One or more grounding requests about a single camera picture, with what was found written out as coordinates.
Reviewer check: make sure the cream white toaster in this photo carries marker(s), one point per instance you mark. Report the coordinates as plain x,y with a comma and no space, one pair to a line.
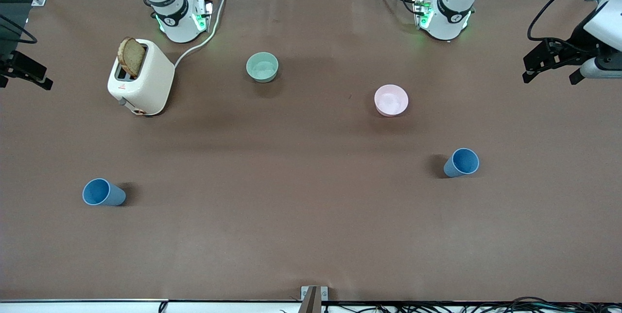
150,79

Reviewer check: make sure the brown table cover sheet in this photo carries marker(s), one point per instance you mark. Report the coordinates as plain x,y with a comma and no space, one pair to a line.
291,230

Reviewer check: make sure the brown bread slice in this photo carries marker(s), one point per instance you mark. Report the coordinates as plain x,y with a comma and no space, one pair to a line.
131,58

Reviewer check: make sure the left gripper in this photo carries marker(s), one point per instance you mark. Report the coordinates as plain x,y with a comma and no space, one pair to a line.
576,39

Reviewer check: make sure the green bowl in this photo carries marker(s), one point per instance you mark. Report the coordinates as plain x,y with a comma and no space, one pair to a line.
262,69

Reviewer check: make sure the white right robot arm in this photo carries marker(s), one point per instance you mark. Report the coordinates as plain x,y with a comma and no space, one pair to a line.
180,28

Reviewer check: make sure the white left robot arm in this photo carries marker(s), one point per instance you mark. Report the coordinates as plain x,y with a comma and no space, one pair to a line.
449,21

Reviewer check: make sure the aluminium camera mount post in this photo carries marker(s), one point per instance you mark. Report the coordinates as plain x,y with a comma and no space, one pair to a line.
311,303

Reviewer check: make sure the pink bowl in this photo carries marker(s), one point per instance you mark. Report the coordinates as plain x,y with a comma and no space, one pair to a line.
391,101

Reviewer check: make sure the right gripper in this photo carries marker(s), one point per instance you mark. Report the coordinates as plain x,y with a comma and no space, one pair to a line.
10,37

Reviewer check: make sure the blue plastic cup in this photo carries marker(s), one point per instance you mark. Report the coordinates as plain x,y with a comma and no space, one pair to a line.
95,191
464,162

